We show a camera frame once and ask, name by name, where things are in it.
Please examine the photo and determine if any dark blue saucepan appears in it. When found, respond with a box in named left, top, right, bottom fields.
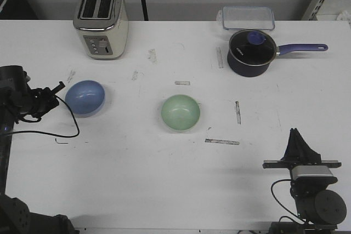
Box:
left=227, top=29, right=329, bottom=77

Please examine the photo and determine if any clear plastic food container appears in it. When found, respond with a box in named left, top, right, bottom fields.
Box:
left=216, top=6, right=275, bottom=31

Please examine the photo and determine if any blue bowl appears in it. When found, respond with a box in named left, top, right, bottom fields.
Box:
left=65, top=80, right=105, bottom=118

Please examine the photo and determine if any silver two-slot toaster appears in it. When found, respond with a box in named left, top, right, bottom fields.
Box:
left=73, top=0, right=129, bottom=60

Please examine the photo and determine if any green bowl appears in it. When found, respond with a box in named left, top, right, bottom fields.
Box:
left=161, top=94, right=200, bottom=131

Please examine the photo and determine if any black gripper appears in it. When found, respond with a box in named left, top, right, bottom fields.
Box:
left=262, top=128, right=342, bottom=169
left=16, top=81, right=65, bottom=122

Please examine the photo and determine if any glass pot lid blue knob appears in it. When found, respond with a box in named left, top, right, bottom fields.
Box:
left=229, top=30, right=276, bottom=66

